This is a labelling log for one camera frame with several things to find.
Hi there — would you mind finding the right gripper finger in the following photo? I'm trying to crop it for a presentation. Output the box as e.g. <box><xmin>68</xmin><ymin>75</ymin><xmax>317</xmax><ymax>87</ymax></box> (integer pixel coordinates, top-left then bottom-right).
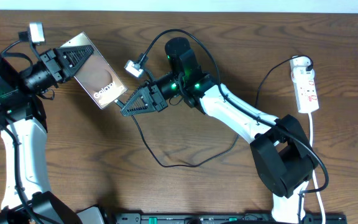
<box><xmin>129</xmin><ymin>81</ymin><xmax>150</xmax><ymax>99</ymax></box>
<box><xmin>121</xmin><ymin>86</ymin><xmax>156</xmax><ymax>116</ymax></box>

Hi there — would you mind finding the bronze Galaxy smartphone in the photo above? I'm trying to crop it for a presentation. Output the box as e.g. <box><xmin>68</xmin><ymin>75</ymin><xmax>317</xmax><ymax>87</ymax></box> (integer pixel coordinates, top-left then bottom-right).
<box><xmin>62</xmin><ymin>32</ymin><xmax>127</xmax><ymax>110</ymax></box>

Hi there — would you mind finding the black charger cable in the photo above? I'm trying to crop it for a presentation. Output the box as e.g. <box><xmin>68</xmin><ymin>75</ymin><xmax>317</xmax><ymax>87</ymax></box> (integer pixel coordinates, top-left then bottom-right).
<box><xmin>114</xmin><ymin>55</ymin><xmax>314</xmax><ymax>168</ymax></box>

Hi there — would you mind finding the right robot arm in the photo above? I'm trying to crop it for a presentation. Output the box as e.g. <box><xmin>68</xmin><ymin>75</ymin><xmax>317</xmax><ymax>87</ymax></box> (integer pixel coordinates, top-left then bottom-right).
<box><xmin>120</xmin><ymin>37</ymin><xmax>322</xmax><ymax>223</ymax></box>

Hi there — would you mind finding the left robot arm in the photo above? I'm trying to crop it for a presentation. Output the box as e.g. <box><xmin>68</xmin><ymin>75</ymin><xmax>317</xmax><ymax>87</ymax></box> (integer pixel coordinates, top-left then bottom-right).
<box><xmin>0</xmin><ymin>45</ymin><xmax>107</xmax><ymax>223</ymax></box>

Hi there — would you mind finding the white power strip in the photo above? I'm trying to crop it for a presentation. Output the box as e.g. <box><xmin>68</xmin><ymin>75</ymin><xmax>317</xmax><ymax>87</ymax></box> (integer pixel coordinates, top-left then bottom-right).
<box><xmin>290</xmin><ymin>55</ymin><xmax>319</xmax><ymax>114</ymax></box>

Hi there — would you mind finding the white power strip cord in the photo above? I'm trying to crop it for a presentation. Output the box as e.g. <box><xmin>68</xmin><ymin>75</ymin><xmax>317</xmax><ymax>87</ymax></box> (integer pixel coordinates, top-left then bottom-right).
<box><xmin>308</xmin><ymin>112</ymin><xmax>327</xmax><ymax>224</ymax></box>

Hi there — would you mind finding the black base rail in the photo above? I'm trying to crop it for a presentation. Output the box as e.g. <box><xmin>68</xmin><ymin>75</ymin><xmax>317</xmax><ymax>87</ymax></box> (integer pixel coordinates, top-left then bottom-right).
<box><xmin>113</xmin><ymin>212</ymin><xmax>347</xmax><ymax>224</ymax></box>

